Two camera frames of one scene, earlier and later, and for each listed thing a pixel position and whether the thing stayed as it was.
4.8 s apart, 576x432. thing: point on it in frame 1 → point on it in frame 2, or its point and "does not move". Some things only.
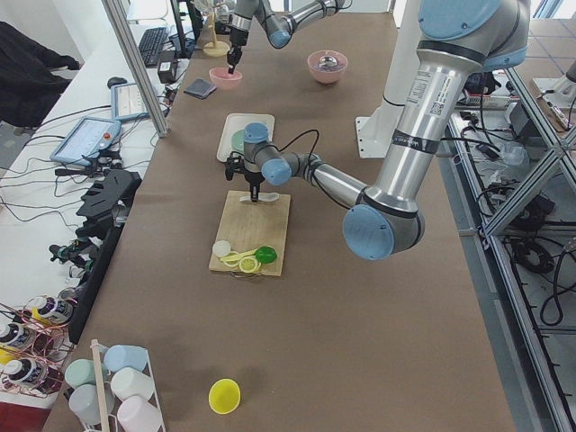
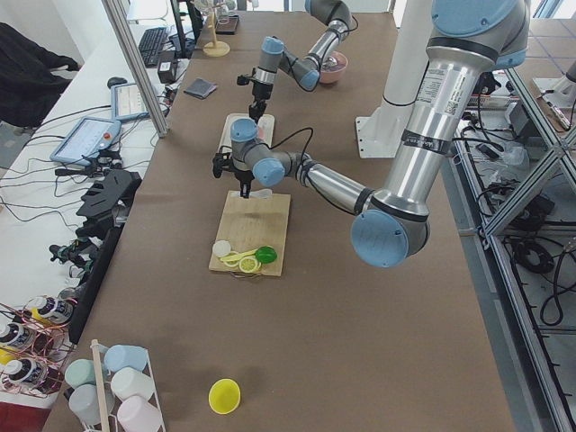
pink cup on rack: [138, 414] does not move
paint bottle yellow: [51, 311] does not move
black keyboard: [151, 43] does not move
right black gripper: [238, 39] → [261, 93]
